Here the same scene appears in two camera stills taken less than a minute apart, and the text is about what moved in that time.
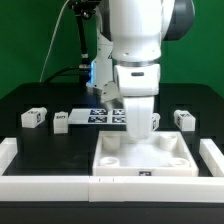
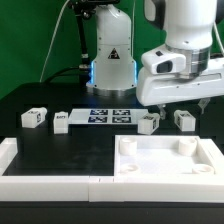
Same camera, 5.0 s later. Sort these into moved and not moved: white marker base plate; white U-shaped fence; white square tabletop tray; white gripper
Moved: white square tabletop tray; white gripper
Not moved: white U-shaped fence; white marker base plate
